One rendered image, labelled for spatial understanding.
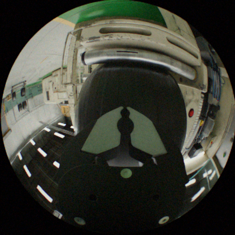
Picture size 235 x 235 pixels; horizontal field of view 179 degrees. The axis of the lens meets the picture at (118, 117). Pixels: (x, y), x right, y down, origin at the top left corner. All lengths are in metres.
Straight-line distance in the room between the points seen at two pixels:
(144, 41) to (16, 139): 11.92
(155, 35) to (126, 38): 0.07
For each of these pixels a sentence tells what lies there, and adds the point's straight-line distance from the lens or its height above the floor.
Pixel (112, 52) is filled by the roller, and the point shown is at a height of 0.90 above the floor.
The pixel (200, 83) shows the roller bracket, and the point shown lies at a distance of 0.30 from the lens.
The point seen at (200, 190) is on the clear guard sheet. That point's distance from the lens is 0.80.
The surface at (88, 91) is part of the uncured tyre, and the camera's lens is 0.16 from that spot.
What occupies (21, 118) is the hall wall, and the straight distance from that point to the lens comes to 11.47.
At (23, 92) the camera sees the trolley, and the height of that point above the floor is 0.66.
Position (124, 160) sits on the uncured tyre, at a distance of 0.15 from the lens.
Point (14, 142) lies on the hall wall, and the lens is 11.95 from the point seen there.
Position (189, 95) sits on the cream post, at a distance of 0.39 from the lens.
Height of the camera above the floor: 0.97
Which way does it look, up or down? 25 degrees up
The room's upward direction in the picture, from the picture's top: 178 degrees counter-clockwise
